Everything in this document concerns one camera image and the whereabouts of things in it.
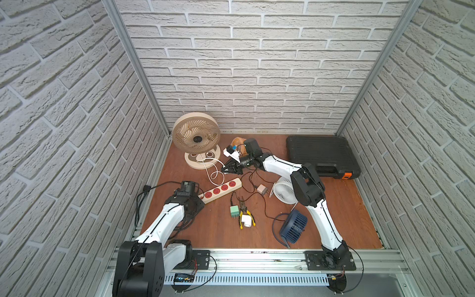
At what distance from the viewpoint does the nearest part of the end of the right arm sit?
31.9 inches

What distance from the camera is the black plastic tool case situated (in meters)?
0.97

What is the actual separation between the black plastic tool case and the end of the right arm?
274 millimetres
